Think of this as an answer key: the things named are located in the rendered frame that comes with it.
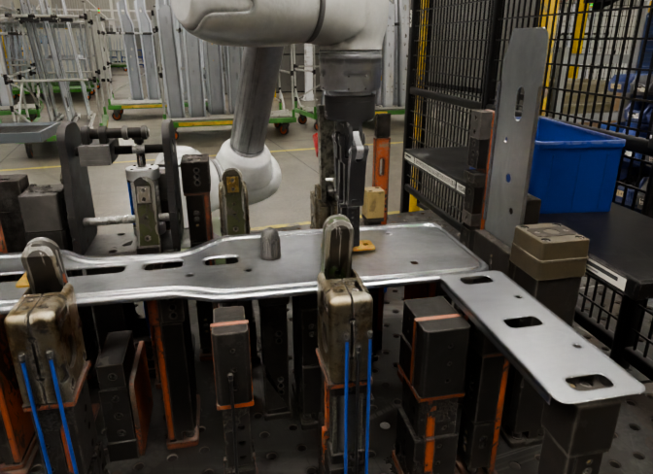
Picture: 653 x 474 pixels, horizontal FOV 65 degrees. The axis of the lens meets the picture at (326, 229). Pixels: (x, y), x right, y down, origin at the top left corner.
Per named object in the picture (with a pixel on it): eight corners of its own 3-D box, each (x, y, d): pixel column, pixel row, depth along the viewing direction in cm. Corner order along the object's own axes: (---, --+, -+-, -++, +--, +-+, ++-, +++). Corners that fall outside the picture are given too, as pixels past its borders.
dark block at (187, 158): (199, 361, 106) (179, 161, 91) (200, 343, 112) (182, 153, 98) (223, 358, 106) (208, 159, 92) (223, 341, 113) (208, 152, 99)
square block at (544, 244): (510, 450, 83) (543, 243, 70) (486, 416, 90) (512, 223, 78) (555, 442, 84) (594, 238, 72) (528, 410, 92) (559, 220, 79)
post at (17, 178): (32, 378, 100) (-15, 180, 87) (40, 363, 105) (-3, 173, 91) (59, 375, 101) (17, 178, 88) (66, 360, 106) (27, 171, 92)
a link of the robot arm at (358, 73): (325, 51, 68) (326, 97, 70) (391, 51, 70) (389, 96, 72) (313, 50, 76) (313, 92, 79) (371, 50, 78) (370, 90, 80)
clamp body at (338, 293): (316, 542, 68) (314, 310, 56) (302, 473, 79) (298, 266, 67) (382, 529, 69) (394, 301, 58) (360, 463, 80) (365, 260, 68)
